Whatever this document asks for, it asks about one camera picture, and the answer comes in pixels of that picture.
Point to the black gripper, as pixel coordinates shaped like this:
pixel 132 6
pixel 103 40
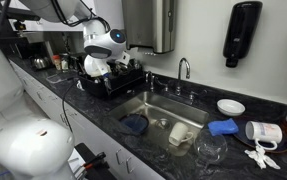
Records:
pixel 114 65

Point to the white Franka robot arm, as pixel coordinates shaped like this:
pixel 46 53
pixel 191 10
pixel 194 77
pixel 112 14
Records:
pixel 103 43

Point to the white plate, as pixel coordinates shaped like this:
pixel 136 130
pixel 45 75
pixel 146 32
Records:
pixel 89 66

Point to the black dish rack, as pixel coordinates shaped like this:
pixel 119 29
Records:
pixel 96 88

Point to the blue plate brown rim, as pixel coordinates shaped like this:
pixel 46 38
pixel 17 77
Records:
pixel 134 124

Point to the stainless steel sink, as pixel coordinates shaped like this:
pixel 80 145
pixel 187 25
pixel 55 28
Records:
pixel 169 110

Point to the dark blue plate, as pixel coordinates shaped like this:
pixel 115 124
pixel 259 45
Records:
pixel 241 140

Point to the chrome side sprayer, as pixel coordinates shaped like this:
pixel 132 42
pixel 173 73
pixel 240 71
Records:
pixel 150 81

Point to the spice jar dark lid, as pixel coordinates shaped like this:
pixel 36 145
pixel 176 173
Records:
pixel 65 62

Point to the steel paper towel dispenser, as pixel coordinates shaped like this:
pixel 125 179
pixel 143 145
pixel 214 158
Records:
pixel 149 23

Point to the spice jar red lid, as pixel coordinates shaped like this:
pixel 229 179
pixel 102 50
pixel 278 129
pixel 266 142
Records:
pixel 56 62

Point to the chrome faucet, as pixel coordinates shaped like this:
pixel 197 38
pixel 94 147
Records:
pixel 179 76

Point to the steel kettle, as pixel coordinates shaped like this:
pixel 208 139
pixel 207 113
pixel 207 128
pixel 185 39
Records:
pixel 40 62

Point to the white cabinet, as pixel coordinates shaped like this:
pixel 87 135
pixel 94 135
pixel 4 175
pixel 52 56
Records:
pixel 93 140

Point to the plain white mug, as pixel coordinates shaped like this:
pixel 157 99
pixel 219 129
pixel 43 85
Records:
pixel 178 133

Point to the black tool red detail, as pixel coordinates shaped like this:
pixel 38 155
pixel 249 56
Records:
pixel 93 160

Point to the white bowl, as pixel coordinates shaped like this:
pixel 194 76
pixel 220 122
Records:
pixel 231 107

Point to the blue sponge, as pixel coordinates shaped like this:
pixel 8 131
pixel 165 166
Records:
pixel 223 126

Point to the clear glass bowl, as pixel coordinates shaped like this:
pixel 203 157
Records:
pixel 211 148

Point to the black soap dispenser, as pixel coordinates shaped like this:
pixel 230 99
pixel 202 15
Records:
pixel 241 30

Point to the white printed mug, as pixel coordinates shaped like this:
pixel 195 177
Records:
pixel 264 131

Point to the crumpled white tissue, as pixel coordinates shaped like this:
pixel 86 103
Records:
pixel 258 156

